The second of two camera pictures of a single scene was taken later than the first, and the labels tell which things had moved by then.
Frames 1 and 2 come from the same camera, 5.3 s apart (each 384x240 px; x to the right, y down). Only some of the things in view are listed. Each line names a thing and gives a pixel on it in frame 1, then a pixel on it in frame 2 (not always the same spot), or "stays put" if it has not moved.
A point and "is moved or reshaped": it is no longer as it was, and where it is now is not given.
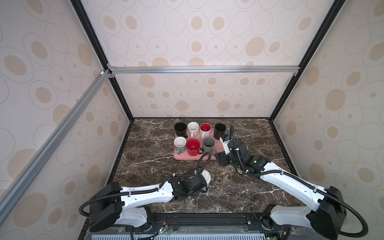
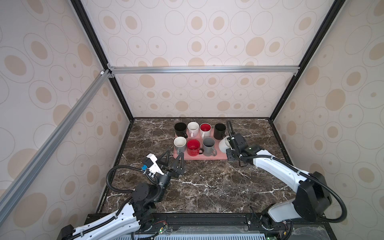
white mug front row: (205, 129) stays put
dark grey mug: (208, 145) stays put
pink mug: (193, 129) stays put
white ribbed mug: (207, 176) is moved or reshaped
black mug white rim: (219, 130) stays put
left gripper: (196, 194) → (174, 172)
